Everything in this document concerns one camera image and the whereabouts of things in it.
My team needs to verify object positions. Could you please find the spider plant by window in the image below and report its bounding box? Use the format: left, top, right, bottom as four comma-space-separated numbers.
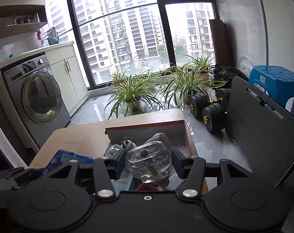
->
137, 69, 167, 88

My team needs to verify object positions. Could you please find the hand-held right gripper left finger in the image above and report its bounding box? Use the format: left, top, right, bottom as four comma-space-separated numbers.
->
46, 148, 127, 198

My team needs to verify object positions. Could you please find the row of glassware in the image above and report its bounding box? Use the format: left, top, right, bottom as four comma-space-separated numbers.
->
6, 13, 41, 26

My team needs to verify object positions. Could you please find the black window frame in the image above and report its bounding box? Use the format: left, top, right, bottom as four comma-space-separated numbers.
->
66, 0, 221, 92

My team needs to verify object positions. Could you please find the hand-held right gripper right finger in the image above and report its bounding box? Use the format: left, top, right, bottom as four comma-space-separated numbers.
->
171, 148, 253, 198

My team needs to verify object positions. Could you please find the dark grey chair backrest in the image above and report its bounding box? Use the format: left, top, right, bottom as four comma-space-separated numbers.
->
224, 76, 294, 188

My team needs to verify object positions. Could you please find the wide spider plant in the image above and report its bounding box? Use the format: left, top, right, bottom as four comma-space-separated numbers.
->
159, 65, 227, 108

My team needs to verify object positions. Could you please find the blue-grey hanging cloth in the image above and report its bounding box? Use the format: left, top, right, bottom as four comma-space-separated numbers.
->
45, 26, 61, 46

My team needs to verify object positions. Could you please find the silver front-load washing machine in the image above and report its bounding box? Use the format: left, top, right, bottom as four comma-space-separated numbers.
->
1, 54, 71, 137

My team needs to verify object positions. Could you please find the large spider plant white pot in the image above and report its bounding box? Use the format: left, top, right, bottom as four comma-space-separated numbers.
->
104, 74, 163, 120

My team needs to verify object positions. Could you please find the white wall shelf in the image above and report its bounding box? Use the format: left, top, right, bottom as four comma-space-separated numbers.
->
0, 4, 48, 42

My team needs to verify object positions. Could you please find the blue plastic stool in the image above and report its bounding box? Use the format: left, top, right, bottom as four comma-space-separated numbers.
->
248, 65, 294, 125

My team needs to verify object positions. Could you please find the dark bag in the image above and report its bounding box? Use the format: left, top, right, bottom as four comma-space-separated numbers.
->
212, 63, 250, 88

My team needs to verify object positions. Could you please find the small spider plant terracotta pot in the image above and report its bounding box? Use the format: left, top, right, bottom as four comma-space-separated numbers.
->
108, 69, 128, 88

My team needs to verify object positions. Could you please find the clear liquid refill bottle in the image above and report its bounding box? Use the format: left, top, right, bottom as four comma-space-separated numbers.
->
125, 140, 173, 189

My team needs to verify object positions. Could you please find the tall spider plant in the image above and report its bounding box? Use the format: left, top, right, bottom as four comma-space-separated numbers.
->
183, 52, 216, 81

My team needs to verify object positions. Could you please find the dark printed card box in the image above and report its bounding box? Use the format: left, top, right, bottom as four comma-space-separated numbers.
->
135, 182, 162, 193

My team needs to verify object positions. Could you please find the white mosquito heater with bottle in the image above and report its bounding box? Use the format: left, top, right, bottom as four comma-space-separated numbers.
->
106, 137, 138, 161

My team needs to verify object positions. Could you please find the black dumbbell yellow handle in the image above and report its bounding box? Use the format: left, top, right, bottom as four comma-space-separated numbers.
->
189, 88, 231, 120
202, 103, 228, 133

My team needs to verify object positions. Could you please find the blue tin box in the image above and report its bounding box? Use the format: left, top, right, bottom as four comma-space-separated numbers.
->
43, 149, 94, 178

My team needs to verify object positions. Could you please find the white fan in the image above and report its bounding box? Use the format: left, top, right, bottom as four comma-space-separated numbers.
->
236, 56, 254, 78

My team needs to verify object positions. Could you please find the orange-edged white cardboard box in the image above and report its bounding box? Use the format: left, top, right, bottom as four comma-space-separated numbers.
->
104, 120, 199, 193

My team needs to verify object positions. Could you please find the brown rolled mat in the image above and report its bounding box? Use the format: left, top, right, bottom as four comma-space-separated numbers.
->
208, 19, 227, 66

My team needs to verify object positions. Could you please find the teal and white carton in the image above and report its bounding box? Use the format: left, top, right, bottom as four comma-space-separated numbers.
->
110, 172, 136, 197

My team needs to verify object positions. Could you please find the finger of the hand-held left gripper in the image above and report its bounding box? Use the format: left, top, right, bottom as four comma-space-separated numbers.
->
0, 166, 27, 182
0, 172, 50, 210

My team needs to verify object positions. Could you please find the white floor cabinet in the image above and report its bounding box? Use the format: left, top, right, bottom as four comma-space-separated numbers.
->
45, 41, 90, 117

